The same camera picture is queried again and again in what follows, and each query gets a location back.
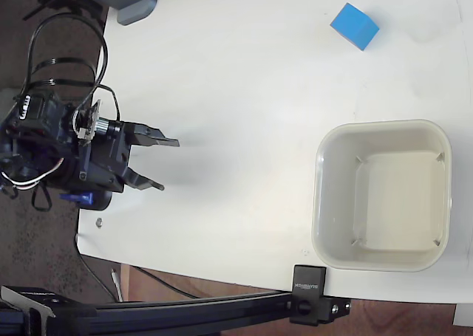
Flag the white arm wires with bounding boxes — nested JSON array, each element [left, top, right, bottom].
[[0, 157, 64, 188]]

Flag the black aluminium rail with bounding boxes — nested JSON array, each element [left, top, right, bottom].
[[0, 284, 296, 336]]

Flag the gripper camera circuit board module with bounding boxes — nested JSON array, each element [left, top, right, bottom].
[[72, 99, 123, 145]]

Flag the black stand with red light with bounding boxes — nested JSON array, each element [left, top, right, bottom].
[[21, 0, 109, 23]]

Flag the blue base clamp part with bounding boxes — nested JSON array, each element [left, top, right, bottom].
[[58, 191, 94, 208]]

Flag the gray device base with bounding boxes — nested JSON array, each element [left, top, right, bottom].
[[79, 0, 162, 27]]

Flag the thin black floor cable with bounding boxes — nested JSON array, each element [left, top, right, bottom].
[[75, 235, 203, 301]]

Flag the black table clamp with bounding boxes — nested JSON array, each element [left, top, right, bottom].
[[289, 264, 353, 327]]

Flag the white square plastic bin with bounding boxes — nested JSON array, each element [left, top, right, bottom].
[[311, 119, 454, 272]]

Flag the blue foam cube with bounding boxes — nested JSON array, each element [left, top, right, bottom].
[[330, 2, 381, 52]]

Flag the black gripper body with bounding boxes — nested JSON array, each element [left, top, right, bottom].
[[78, 120, 135, 194]]

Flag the black six-joint robot arm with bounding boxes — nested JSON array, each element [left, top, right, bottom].
[[0, 89, 94, 204]]

